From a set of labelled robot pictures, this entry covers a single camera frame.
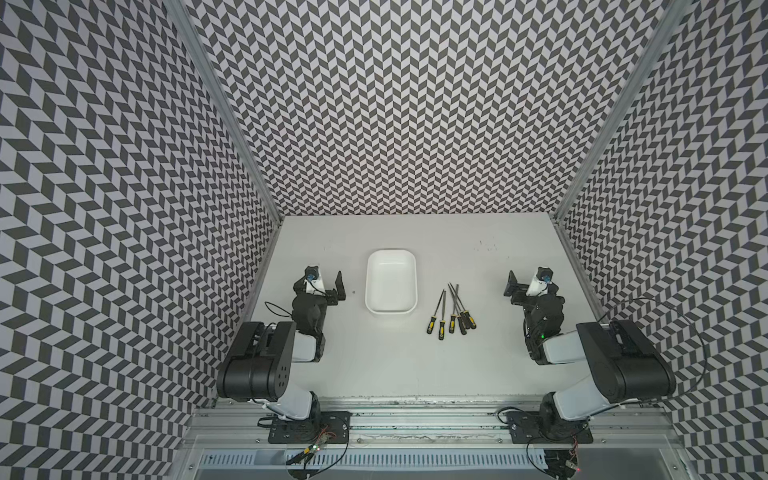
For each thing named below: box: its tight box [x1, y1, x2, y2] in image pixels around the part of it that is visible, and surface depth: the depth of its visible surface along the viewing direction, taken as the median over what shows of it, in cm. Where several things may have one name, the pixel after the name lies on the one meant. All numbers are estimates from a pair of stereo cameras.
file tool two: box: [438, 290, 447, 341], surface depth 91 cm
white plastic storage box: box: [365, 249, 418, 315], surface depth 101 cm
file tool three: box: [448, 284, 459, 334], surface depth 93 cm
